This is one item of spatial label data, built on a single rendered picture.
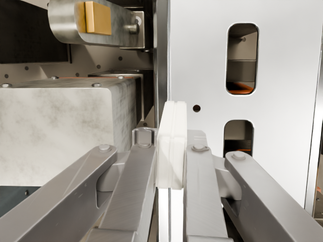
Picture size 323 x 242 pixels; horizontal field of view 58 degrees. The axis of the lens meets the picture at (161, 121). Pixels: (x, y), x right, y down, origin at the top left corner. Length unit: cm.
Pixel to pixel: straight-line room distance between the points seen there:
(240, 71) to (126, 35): 21
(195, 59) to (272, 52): 8
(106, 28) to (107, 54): 39
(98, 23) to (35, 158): 11
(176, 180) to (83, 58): 52
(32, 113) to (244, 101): 21
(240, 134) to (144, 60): 31
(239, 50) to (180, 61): 32
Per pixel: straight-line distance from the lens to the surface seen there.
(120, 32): 29
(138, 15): 33
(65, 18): 23
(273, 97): 34
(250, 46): 63
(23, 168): 26
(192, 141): 16
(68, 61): 65
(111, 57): 64
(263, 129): 34
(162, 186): 16
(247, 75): 46
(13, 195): 47
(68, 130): 23
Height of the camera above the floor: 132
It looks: 77 degrees down
